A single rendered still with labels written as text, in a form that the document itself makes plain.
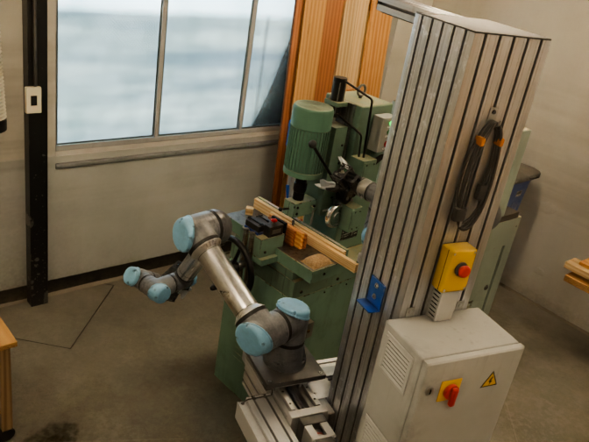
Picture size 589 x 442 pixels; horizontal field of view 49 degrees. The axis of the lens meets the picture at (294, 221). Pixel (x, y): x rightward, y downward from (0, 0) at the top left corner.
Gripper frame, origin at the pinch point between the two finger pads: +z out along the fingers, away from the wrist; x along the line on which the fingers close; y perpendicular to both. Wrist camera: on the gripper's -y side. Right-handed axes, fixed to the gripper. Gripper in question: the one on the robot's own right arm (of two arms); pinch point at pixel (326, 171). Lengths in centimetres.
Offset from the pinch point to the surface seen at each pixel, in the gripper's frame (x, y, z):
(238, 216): 29, -28, 47
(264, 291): 49, -42, 18
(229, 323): 70, -64, 38
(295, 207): 13.2, -22.2, 18.8
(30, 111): 54, 30, 143
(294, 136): -6.0, 4.0, 22.4
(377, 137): -32.6, -19.3, 6.7
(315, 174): -1.1, -11.9, 14.0
